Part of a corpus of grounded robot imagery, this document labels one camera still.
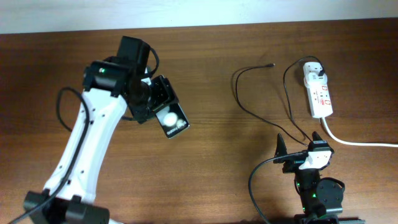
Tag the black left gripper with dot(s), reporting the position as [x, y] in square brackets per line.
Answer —
[165, 94]

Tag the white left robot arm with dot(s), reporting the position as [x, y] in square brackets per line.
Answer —
[111, 87]

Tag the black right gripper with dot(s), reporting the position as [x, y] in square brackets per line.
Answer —
[292, 164]

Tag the white power strip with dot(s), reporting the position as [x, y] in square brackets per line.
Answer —
[317, 90]

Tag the black USB charger plug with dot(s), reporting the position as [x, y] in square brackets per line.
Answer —
[321, 73]

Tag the black Samsung Galaxy smartphone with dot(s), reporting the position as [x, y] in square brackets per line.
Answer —
[173, 120]

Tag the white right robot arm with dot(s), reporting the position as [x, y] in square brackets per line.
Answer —
[321, 197]

